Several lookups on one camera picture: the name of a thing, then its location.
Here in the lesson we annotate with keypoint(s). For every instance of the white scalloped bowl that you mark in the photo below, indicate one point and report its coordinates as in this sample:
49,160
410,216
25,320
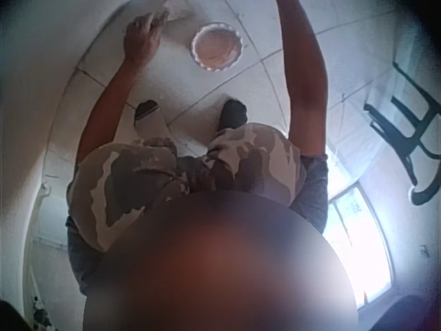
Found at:
217,47

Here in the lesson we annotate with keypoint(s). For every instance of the person's left hand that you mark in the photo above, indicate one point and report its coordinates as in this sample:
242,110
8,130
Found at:
142,41

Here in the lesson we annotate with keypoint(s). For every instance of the window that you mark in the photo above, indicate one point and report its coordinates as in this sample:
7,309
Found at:
361,241

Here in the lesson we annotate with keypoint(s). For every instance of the black chair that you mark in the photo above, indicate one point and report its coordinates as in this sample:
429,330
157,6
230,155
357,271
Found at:
403,131

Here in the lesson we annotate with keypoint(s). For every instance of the person's legs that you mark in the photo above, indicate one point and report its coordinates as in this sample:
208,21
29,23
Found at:
117,193

